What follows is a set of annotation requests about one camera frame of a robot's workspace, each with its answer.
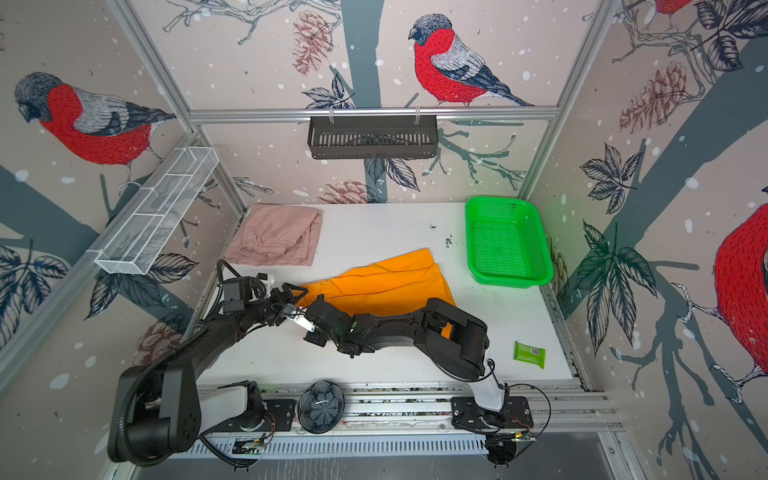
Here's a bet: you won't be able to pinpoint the horizontal aluminium frame bar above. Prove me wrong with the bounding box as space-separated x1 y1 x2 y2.
188 106 559 125

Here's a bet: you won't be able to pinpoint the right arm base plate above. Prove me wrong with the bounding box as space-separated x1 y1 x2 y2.
451 396 534 434

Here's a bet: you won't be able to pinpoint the pink shorts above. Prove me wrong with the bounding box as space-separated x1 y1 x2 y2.
223 205 323 266

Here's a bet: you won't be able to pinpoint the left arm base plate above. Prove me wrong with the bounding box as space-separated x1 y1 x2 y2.
213 399 296 433

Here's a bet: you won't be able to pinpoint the green snack packet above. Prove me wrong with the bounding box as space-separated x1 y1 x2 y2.
513 341 547 369

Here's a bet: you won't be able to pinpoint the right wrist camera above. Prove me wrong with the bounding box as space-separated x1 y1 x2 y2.
282 304 316 332

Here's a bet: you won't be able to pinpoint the black round fan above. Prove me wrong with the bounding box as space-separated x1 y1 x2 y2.
297 380 345 434

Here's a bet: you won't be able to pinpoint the green plastic basket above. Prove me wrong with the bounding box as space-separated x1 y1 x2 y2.
465 196 554 289

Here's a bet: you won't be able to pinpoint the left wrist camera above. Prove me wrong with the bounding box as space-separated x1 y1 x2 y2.
242 272 275 290

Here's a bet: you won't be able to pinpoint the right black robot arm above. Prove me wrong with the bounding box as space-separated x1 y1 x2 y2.
304 297 529 435

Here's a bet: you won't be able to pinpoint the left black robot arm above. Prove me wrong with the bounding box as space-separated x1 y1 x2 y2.
107 274 308 467

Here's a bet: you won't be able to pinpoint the white mesh wall shelf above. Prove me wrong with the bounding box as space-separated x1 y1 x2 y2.
95 146 219 275

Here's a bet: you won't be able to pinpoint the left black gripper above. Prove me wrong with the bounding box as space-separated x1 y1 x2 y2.
245 282 308 325

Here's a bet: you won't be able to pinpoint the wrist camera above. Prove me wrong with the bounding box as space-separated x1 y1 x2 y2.
282 304 316 332
242 272 275 290

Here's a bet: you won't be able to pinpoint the black hanging wire basket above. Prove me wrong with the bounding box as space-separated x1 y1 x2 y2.
307 115 438 160

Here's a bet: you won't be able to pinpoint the orange shorts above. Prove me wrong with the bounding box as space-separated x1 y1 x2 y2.
299 249 455 317

